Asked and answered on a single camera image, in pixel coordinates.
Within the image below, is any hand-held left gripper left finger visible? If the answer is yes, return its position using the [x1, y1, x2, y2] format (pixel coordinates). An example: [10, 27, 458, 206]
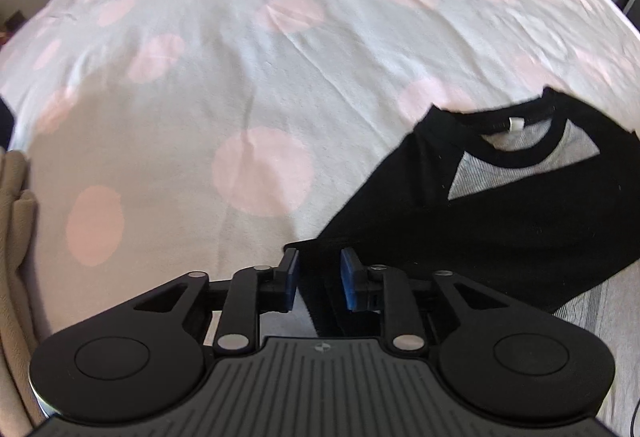
[133, 247, 301, 356]

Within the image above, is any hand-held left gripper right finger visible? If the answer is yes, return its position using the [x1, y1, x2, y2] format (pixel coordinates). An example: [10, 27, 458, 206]
[340, 246, 507, 354]

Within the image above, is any grey shirt with black sleeves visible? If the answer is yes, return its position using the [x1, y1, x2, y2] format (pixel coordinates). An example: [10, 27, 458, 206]
[282, 86, 640, 437]

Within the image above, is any bed with pink dotted sheet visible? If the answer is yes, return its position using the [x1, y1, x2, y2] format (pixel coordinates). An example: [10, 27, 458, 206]
[0, 0, 640, 348]

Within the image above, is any beige blanket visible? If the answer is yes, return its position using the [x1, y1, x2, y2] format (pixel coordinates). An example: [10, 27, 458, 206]
[0, 148, 47, 429]

